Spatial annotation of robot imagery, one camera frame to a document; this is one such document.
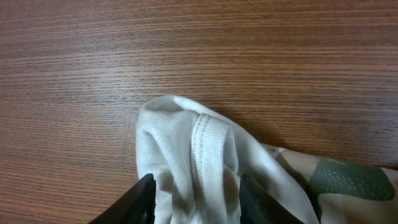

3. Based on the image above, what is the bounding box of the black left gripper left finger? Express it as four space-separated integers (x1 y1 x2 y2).
88 174 156 224

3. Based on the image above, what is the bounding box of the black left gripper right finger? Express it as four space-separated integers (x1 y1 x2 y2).
239 174 303 224

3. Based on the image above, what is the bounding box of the white camouflage baby garment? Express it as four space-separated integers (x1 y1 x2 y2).
136 96 397 223

